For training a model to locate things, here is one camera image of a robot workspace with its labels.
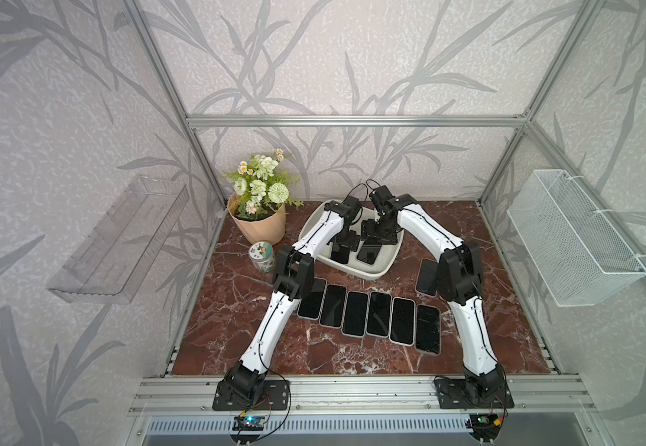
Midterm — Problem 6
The black phone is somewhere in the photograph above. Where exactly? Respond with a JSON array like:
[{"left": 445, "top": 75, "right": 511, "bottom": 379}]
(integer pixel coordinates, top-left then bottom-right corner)
[
  {"left": 389, "top": 297, "right": 416, "bottom": 346},
  {"left": 415, "top": 258, "right": 438, "bottom": 297},
  {"left": 366, "top": 292, "right": 392, "bottom": 337},
  {"left": 297, "top": 278, "right": 328, "bottom": 321},
  {"left": 415, "top": 305, "right": 441, "bottom": 355},
  {"left": 356, "top": 239, "right": 382, "bottom": 265}
]

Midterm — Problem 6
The phone with pink case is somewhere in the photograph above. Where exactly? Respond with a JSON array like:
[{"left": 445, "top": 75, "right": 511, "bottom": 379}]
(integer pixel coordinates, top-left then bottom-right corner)
[{"left": 319, "top": 284, "right": 347, "bottom": 328}]

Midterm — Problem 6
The phone with light blue case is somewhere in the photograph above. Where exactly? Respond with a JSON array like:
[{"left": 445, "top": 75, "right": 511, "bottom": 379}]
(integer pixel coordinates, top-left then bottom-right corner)
[{"left": 341, "top": 291, "right": 369, "bottom": 337}]

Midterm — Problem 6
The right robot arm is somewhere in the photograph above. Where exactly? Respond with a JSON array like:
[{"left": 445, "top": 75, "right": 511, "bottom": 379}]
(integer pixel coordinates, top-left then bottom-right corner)
[{"left": 363, "top": 185, "right": 510, "bottom": 407}]

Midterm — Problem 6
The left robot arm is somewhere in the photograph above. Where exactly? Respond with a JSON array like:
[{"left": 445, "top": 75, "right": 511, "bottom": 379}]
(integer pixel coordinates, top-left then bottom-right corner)
[{"left": 224, "top": 195, "right": 362, "bottom": 406}]

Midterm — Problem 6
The white plastic storage box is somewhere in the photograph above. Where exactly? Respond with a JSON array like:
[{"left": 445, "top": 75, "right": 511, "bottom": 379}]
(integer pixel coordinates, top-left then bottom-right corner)
[{"left": 299, "top": 200, "right": 405, "bottom": 281}]

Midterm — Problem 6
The potted artificial flower plant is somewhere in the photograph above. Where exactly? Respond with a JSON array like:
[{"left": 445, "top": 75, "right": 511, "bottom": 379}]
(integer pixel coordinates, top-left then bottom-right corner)
[{"left": 224, "top": 149, "right": 302, "bottom": 245}]

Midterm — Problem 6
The small patterned can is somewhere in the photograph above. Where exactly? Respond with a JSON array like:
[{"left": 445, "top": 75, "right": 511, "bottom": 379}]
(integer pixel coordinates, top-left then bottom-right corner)
[{"left": 249, "top": 241, "right": 276, "bottom": 273}]

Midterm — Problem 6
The right circuit board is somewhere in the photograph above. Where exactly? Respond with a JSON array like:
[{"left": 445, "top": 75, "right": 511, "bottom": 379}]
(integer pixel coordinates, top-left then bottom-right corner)
[{"left": 466, "top": 414, "right": 506, "bottom": 433}]

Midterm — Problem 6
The left green circuit board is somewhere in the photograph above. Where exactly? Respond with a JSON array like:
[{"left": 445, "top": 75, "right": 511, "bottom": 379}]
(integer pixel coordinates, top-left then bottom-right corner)
[{"left": 232, "top": 414, "right": 268, "bottom": 432}]

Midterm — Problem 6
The aluminium frame rail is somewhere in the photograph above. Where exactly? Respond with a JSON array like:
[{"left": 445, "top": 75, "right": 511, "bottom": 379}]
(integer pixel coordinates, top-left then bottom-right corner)
[{"left": 186, "top": 114, "right": 525, "bottom": 128}]

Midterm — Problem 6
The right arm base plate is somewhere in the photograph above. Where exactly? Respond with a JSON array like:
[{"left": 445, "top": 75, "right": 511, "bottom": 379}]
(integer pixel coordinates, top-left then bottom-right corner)
[{"left": 434, "top": 374, "right": 515, "bottom": 411}]

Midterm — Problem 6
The white wire mesh basket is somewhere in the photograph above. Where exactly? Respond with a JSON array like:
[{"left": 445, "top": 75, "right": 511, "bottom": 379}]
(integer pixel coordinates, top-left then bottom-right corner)
[{"left": 508, "top": 169, "right": 646, "bottom": 308}]

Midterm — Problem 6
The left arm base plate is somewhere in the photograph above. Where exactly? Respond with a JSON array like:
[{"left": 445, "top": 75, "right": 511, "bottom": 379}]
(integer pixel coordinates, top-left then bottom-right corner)
[{"left": 212, "top": 379, "right": 290, "bottom": 412}]

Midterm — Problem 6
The clear plastic wall shelf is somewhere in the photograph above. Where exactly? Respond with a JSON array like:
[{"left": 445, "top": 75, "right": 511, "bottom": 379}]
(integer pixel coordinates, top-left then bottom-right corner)
[{"left": 46, "top": 175, "right": 190, "bottom": 305}]

